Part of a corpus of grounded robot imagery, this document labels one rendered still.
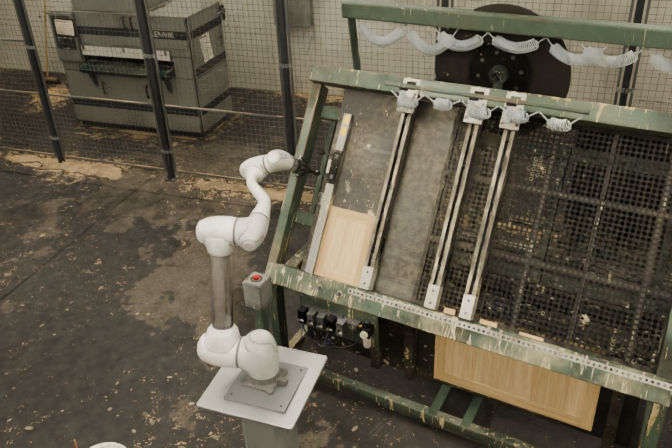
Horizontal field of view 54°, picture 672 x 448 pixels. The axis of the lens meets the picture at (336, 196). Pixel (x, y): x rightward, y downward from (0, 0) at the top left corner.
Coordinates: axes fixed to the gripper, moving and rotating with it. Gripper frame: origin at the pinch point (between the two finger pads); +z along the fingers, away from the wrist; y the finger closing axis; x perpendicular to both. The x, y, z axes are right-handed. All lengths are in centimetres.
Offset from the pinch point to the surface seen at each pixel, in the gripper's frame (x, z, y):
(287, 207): -13.5, 10.4, 23.2
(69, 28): -357, 116, -95
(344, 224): 23.6, 13.8, 24.8
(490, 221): 106, 8, 5
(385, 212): 48, 8, 13
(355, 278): 38, 14, 53
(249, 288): -13, -10, 72
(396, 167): 48, 8, -13
